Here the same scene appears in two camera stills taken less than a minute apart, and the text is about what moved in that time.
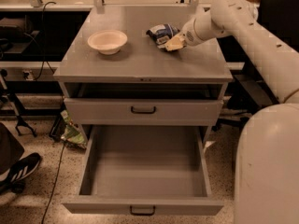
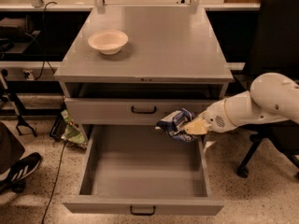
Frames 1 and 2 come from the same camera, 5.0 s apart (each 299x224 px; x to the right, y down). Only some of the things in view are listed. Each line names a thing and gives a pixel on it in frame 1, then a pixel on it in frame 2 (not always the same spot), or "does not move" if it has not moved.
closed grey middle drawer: [143, 111] does not move
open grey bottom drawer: [146, 170] does not move
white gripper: [187, 35] to [215, 117]
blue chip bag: [162, 33] to [174, 124]
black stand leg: [6, 95] does not move
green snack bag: [73, 133] does not move
